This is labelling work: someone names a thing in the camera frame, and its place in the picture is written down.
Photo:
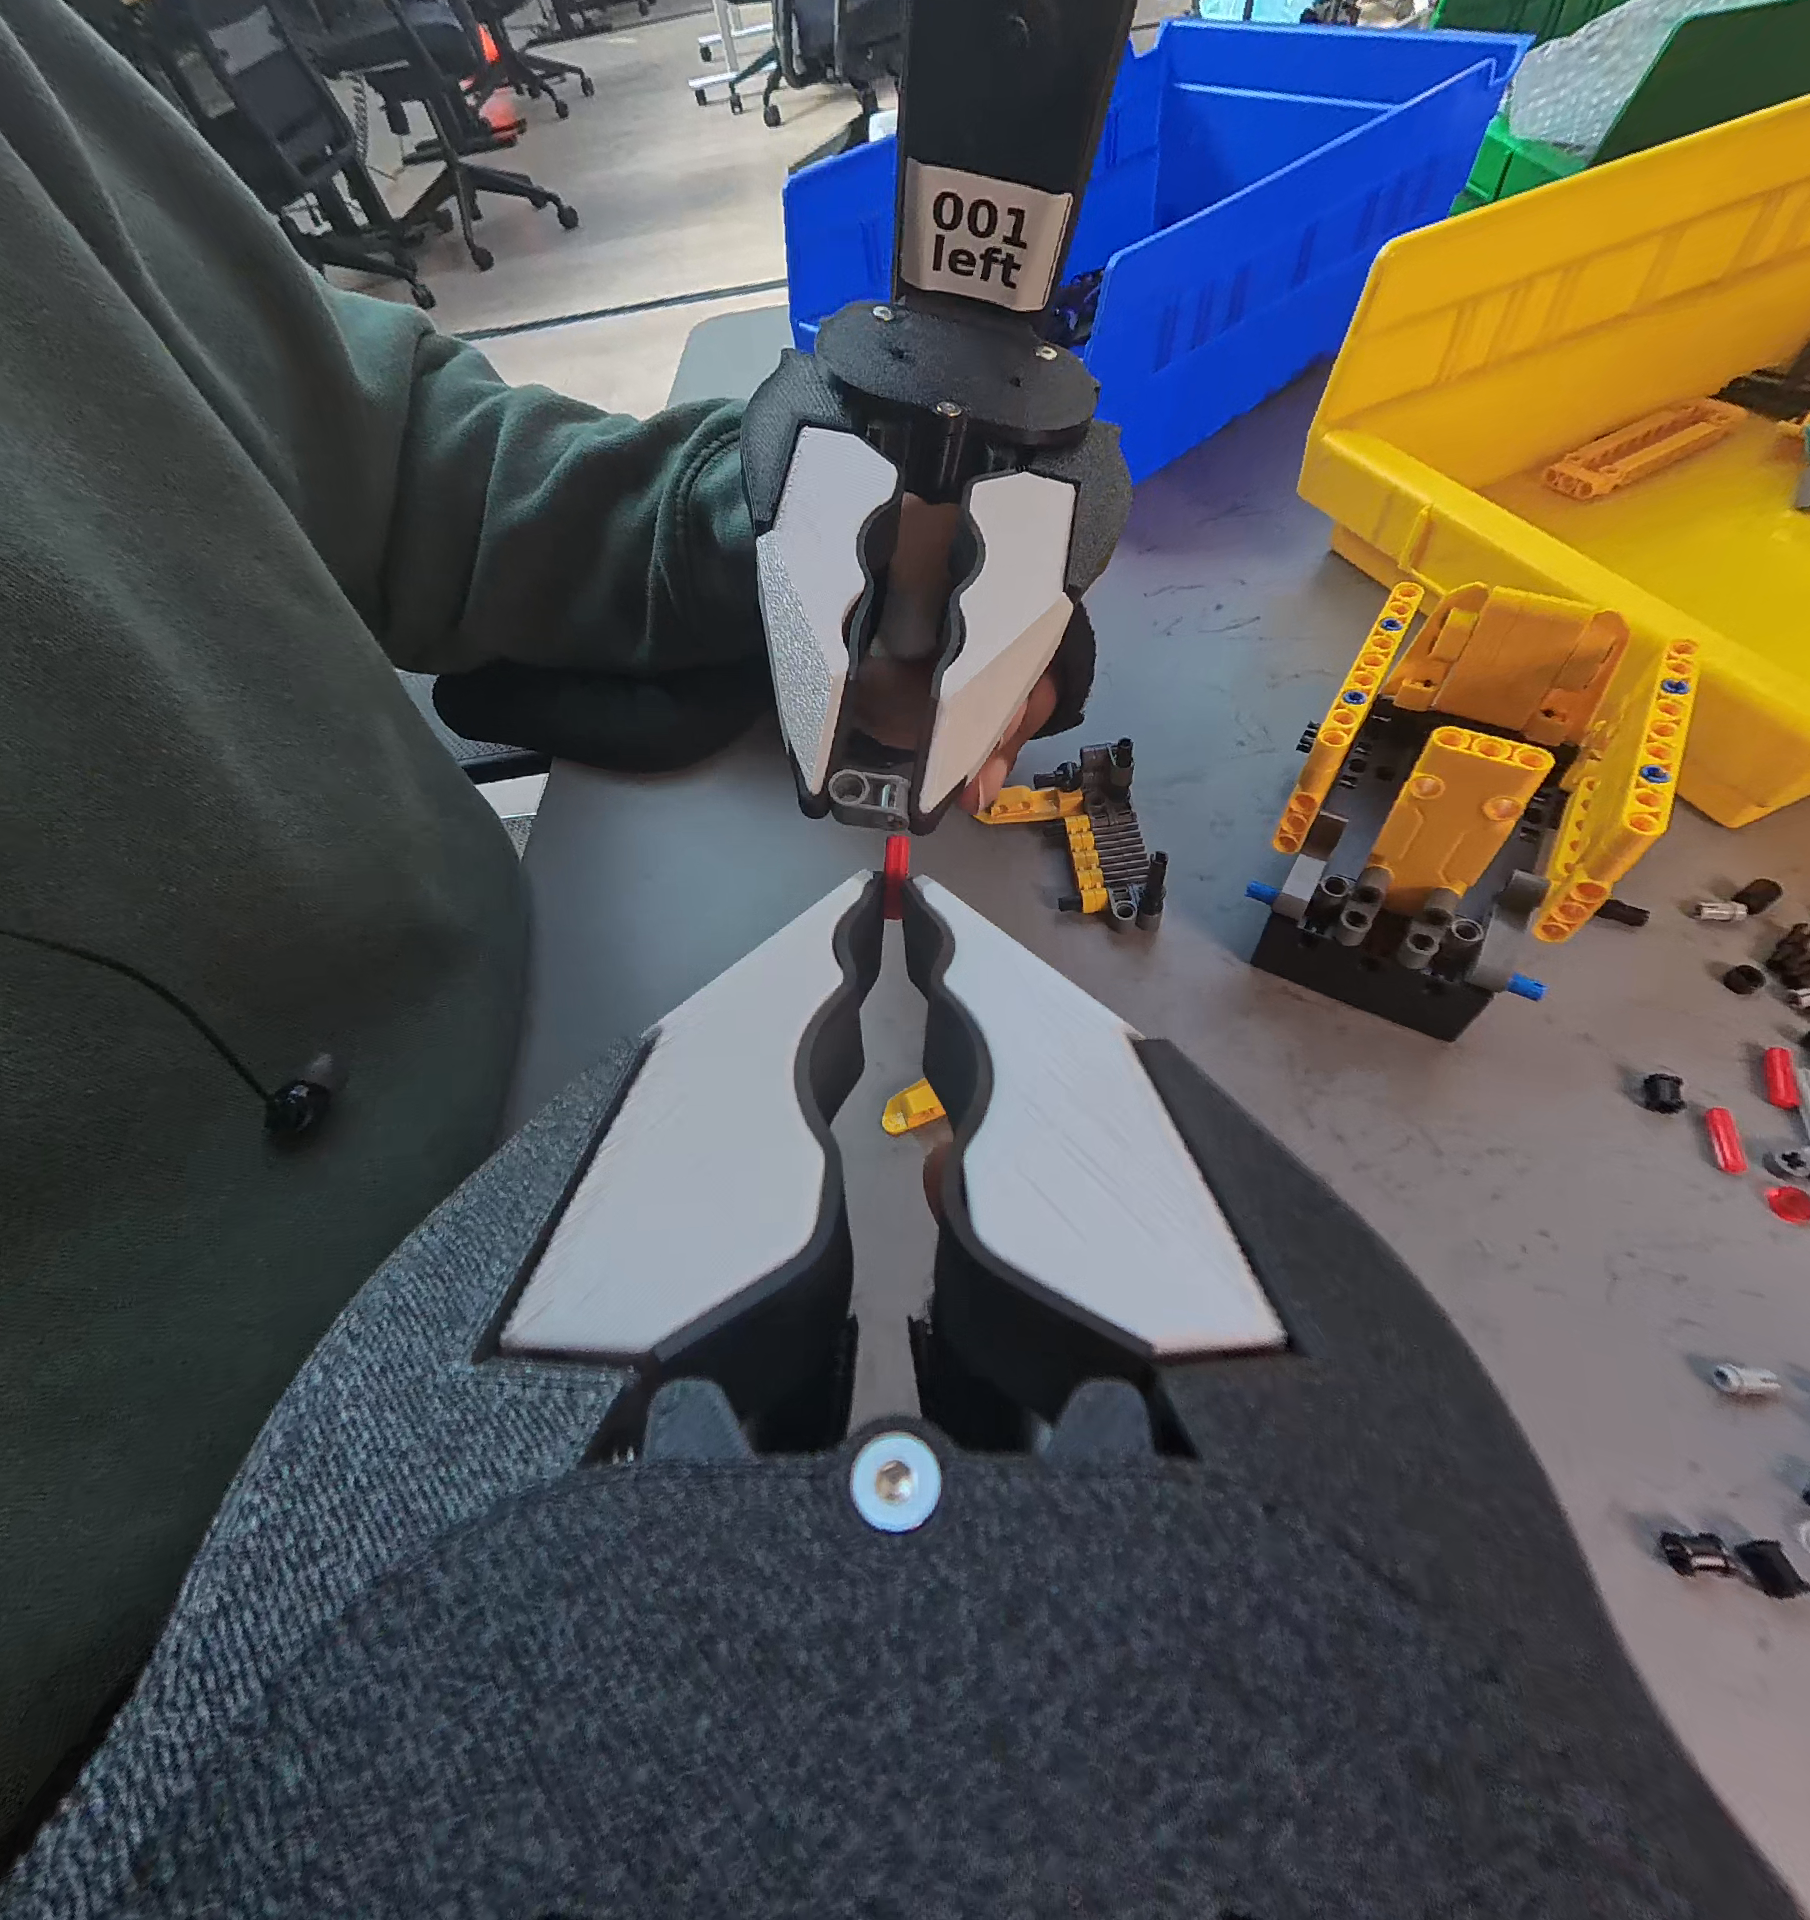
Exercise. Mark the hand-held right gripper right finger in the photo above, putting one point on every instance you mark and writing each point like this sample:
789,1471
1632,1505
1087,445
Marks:
1101,1201

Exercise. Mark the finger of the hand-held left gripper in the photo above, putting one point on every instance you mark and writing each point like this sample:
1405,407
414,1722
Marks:
1020,602
809,586

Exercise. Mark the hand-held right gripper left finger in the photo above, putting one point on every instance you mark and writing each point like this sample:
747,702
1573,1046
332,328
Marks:
696,1201

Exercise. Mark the small yellow lego subassembly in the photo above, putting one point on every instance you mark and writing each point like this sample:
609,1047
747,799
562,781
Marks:
912,1105

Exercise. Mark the grey lego connector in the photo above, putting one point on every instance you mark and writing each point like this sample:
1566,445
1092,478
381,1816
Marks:
870,799

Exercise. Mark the red lego pin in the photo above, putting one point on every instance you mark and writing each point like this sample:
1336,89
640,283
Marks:
899,865

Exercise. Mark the yellow black lego model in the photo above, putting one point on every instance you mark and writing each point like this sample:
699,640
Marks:
1461,796

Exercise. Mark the yellow lego subassembly with rack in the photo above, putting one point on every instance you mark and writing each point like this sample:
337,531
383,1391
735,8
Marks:
1101,856

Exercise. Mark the yellow lego beam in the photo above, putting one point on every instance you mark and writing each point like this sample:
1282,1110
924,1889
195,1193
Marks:
1642,451

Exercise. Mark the pile of small lego pins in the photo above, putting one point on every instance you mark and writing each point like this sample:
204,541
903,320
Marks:
1775,1075

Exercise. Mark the black lego parts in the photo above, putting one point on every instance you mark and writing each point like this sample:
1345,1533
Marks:
1791,376

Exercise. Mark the person's left hand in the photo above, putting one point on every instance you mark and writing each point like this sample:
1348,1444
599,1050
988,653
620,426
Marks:
1039,710

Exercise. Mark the black office chair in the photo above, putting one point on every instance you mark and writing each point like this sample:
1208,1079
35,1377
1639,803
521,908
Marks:
802,62
396,121

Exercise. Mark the blue storage bin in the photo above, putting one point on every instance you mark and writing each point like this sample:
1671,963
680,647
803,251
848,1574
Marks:
1295,211

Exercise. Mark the person's green sweatshirt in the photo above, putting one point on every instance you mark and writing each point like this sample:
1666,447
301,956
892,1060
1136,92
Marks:
126,902

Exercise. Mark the clear plastic bag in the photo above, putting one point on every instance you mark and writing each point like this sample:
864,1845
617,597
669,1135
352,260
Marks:
1626,62

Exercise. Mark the large yellow storage bin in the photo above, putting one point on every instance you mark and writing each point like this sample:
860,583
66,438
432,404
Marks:
1686,662

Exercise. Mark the green storage bin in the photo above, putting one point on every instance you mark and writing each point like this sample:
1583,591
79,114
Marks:
1775,75

